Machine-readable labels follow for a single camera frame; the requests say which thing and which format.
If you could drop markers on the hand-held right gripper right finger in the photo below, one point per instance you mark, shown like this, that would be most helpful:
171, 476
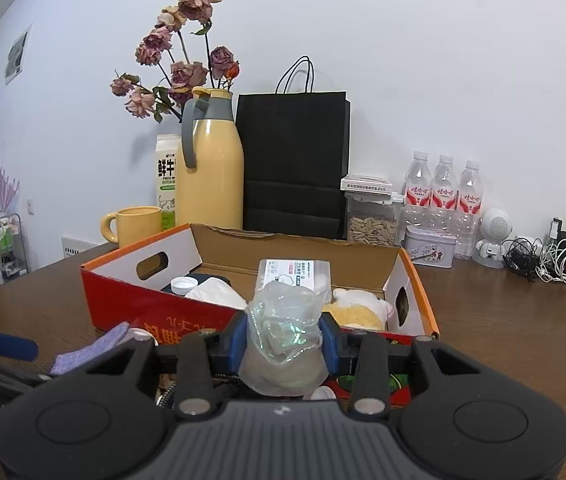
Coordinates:
330, 345

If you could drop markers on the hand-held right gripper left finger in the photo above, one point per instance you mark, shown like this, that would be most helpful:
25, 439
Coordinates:
237, 340

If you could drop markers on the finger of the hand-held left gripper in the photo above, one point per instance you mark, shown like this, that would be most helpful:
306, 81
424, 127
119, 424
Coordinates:
10, 346
3, 372

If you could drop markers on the yellow plush toy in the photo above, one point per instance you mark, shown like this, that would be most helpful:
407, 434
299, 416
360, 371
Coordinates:
358, 310

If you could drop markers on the clear plastic bag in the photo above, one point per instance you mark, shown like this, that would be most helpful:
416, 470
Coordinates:
283, 340

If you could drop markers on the white cloth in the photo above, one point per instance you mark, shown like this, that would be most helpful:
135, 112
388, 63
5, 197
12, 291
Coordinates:
215, 294

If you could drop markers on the white bottle cap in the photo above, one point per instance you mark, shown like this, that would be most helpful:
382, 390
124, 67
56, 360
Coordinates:
185, 285

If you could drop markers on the translucent plastic box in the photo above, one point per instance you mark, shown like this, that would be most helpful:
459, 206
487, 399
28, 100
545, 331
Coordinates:
293, 272

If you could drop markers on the silver round disc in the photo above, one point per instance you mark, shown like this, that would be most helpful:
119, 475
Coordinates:
140, 334

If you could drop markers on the red cardboard box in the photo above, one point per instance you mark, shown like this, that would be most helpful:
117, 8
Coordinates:
128, 305

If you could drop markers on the white radiator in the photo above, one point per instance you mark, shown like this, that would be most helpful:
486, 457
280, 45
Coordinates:
75, 247

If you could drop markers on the clear seed container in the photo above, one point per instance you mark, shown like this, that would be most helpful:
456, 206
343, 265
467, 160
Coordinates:
370, 227

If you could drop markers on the white decorated tin box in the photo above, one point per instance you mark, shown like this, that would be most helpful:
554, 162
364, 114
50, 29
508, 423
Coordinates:
430, 250

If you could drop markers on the yellow mug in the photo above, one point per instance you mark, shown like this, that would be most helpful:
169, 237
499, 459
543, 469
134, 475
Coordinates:
138, 225

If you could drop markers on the white flat packet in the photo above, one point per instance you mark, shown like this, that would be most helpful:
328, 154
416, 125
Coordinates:
365, 182

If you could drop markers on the yellow thermos jug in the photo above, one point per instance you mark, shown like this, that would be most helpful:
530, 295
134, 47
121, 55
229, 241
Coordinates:
213, 170

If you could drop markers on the white milk carton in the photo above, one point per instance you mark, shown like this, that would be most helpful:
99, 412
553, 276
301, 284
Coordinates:
165, 175

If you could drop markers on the water bottle red label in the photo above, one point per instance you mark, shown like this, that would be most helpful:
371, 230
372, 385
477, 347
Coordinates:
444, 182
470, 185
419, 180

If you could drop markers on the black paper bag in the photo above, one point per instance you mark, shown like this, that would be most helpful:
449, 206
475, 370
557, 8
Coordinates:
293, 160

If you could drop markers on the white robot speaker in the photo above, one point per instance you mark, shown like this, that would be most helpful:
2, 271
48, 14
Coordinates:
497, 225

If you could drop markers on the black charger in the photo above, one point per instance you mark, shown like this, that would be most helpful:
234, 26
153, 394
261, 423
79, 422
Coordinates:
556, 227

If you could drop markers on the dried rose bouquet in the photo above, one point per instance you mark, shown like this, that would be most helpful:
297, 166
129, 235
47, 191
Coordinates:
195, 2

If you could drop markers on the purple wall sticker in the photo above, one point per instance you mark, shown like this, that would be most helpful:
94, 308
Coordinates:
8, 187

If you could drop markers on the wall poster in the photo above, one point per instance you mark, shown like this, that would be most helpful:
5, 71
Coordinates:
17, 55

